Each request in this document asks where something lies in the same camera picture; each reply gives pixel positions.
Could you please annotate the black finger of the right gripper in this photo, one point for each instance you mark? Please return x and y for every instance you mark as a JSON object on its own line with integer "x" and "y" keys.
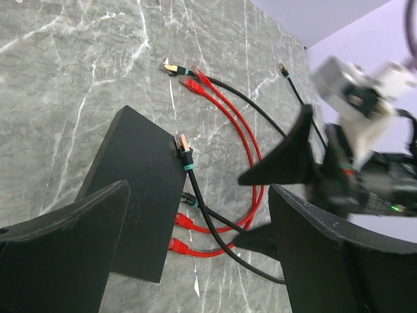
{"x": 260, "y": 239}

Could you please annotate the black network switch box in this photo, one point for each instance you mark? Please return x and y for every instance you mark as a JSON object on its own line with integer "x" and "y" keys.
{"x": 137, "y": 150}

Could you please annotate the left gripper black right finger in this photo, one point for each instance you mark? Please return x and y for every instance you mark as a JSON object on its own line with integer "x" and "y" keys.
{"x": 332, "y": 265}

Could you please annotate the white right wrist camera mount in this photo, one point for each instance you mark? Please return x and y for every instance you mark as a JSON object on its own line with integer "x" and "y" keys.
{"x": 364, "y": 103}

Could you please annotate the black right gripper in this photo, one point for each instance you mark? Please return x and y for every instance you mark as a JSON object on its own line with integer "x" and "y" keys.
{"x": 385, "y": 185}

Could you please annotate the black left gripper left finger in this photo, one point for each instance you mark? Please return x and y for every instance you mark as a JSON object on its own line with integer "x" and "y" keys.
{"x": 60, "y": 261}

